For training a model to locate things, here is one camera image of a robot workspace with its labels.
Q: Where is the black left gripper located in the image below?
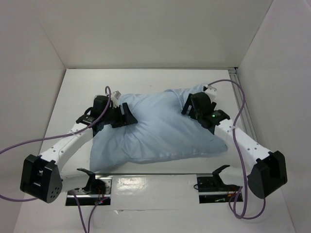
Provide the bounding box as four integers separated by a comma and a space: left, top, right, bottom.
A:
103, 102, 137, 128

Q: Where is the light blue pillowcase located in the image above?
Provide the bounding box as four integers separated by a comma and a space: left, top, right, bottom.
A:
90, 84, 228, 171

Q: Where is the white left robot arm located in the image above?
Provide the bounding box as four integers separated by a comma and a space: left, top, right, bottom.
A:
20, 91, 138, 203

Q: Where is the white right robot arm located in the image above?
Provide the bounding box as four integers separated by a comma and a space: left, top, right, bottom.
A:
181, 92, 288, 199

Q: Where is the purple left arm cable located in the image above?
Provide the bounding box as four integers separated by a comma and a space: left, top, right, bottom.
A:
0, 86, 115, 233

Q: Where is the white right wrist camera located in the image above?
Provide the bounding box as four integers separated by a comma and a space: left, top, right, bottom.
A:
203, 85, 217, 102

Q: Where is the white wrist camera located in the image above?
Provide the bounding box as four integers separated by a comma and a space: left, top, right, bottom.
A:
111, 91, 121, 108
203, 85, 217, 102

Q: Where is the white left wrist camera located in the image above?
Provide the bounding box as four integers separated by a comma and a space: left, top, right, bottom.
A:
111, 91, 121, 108

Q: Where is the aluminium rail right side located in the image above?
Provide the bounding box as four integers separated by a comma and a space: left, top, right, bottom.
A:
228, 67, 257, 141

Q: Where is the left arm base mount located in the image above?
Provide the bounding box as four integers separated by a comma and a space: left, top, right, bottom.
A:
65, 175, 112, 206

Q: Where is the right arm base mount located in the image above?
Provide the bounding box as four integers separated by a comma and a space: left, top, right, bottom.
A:
193, 174, 240, 204

